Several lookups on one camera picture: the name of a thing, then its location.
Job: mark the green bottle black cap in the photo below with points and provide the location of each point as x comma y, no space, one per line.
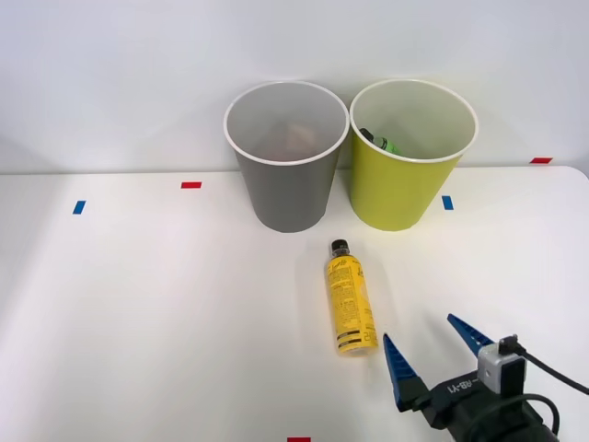
384,143

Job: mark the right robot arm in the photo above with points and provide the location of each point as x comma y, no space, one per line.
496,368

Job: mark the yellow-green plastic bin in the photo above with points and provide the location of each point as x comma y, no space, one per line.
391,193

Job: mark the brown can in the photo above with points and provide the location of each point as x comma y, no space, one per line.
296,137

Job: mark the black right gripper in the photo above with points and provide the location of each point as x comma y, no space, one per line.
465,405

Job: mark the yellow bottle black cap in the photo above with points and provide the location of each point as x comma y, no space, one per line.
350,304

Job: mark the grey plastic bin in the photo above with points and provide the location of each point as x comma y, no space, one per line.
287,193

